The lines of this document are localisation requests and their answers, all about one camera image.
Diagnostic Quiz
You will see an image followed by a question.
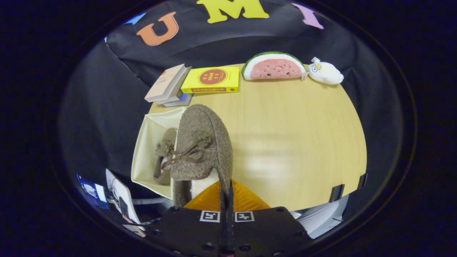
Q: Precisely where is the white fabric storage box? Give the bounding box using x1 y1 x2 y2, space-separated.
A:
131 106 190 200

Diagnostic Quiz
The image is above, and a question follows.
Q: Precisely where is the blue book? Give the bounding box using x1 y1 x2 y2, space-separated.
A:
164 93 194 108

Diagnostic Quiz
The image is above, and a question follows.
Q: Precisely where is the beige book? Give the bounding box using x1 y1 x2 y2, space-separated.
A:
144 64 187 103

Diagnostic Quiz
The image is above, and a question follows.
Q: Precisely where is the white plush toy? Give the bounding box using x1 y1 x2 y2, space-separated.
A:
308 57 345 85

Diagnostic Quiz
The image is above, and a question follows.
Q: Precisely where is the pale sheet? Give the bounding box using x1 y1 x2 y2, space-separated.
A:
291 195 348 240

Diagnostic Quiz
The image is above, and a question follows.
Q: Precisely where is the white panel with cables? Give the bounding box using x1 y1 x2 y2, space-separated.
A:
105 168 145 232

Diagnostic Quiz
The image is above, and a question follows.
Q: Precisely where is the brown fuzzy shoe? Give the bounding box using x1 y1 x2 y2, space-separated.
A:
170 104 234 208
154 127 178 186

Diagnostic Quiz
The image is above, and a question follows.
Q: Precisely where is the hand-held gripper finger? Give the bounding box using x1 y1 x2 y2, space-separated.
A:
145 180 229 257
228 180 311 257

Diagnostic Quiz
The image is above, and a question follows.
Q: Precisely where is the watermelon slice plush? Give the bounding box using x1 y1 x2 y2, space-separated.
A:
241 51 307 81

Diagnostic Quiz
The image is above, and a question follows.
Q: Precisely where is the blue printed box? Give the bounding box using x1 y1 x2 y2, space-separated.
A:
77 174 107 209

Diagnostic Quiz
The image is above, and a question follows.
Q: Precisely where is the yellow book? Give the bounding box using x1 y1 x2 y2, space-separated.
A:
180 66 240 94

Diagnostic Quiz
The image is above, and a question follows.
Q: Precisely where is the grey book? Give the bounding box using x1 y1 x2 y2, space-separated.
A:
156 66 192 105

